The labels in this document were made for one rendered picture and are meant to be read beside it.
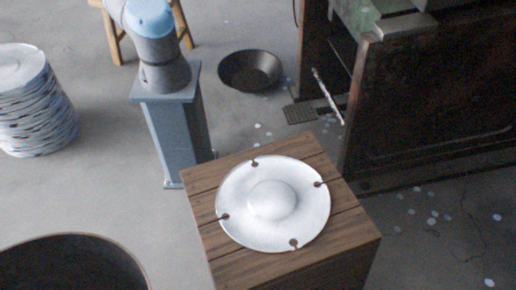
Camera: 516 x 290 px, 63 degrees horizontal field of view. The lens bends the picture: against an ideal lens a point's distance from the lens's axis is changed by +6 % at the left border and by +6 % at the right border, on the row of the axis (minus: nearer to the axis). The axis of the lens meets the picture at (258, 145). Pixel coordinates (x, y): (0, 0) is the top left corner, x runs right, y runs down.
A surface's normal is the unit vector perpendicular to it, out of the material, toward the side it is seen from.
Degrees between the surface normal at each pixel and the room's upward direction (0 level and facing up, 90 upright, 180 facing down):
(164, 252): 0
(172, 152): 90
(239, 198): 0
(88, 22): 0
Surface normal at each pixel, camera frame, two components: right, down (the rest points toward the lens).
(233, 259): -0.04, -0.66
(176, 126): -0.04, 0.75
